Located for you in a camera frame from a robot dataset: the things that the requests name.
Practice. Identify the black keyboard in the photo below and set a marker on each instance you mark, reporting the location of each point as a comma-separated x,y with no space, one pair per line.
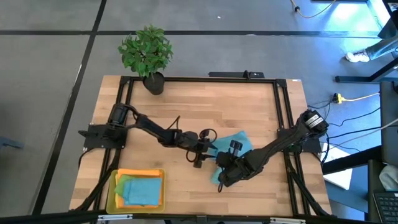
387,205

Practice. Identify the black table frame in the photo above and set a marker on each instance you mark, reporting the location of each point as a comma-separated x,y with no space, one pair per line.
199,80

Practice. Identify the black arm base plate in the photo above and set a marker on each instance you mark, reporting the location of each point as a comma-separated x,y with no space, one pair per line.
99,138
312,144

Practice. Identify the person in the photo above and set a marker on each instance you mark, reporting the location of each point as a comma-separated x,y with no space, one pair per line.
357,56

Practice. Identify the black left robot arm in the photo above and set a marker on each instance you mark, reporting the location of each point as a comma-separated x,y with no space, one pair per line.
152,127

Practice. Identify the black desk frame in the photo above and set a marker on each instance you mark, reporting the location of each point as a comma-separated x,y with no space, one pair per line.
351,79

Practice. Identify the white flat box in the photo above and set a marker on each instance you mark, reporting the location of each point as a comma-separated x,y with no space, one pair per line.
340,179

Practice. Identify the teal microfiber towel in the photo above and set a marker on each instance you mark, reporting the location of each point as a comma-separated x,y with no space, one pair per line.
143,191
227,141

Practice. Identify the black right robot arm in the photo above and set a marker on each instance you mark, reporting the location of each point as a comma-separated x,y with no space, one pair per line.
280,146

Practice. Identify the silver aluminium bracket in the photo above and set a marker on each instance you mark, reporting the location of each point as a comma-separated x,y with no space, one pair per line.
115,216
287,220

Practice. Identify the yellow plastic bin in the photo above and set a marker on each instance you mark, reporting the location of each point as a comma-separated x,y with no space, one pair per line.
110,200

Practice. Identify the potted green plant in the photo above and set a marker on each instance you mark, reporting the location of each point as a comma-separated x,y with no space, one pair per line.
146,53

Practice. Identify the black desk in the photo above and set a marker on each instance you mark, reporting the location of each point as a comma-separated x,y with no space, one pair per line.
388,124

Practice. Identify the orange microfiber towel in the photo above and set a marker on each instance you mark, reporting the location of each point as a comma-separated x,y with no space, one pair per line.
140,172

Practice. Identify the grey cloth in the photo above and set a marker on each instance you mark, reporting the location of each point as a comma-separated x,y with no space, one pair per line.
390,177

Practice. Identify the green microfiber towel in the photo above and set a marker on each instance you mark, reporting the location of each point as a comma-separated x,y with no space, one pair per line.
119,185

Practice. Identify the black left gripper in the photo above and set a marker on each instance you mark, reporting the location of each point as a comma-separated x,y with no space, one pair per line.
200,144

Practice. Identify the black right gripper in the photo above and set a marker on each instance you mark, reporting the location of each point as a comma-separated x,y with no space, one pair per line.
236,168

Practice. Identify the black bar bracket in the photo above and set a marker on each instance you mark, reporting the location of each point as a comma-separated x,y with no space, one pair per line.
230,74

